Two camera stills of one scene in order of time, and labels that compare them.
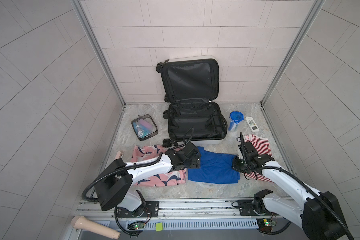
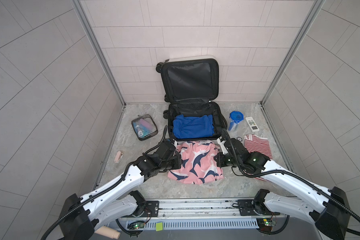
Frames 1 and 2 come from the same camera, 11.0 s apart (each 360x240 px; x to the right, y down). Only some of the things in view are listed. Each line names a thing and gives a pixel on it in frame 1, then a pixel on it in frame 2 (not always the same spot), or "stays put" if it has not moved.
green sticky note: x=159 y=226 stays put
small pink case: x=119 y=155 stays put
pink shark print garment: x=177 y=177 -> x=199 y=165
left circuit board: x=136 y=225 stays put
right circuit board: x=266 y=224 stays put
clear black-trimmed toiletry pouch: x=144 y=127 stays put
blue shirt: x=215 y=168 -> x=191 y=127
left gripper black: x=195 y=163 -> x=177 y=165
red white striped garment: x=262 y=146 stays put
